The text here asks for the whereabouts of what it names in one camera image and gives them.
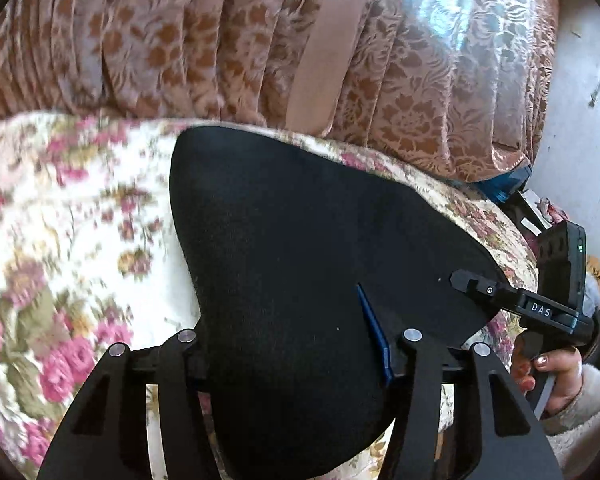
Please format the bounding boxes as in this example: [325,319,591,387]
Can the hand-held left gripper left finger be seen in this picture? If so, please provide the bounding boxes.
[37,329,220,480]

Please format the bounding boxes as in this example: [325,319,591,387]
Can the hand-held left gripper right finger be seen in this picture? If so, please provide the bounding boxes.
[355,282,564,480]

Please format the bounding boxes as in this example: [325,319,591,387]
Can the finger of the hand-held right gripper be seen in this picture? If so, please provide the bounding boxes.
[449,268,522,312]

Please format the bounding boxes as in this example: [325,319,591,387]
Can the black pants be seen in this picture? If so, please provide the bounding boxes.
[169,125,506,480]

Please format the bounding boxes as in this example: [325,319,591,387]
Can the person's right forearm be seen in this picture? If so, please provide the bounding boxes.
[544,361,600,467]

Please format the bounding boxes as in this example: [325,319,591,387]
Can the person's right hand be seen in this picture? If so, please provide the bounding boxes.
[510,334,584,415]

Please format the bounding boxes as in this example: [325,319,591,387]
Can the blue plastic object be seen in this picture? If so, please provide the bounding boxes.
[477,164,532,205]

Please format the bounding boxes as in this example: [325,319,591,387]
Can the white floral blanket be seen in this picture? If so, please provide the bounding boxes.
[0,110,540,480]

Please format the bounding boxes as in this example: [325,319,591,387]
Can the brown floral bed cover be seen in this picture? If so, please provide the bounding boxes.
[0,0,562,184]

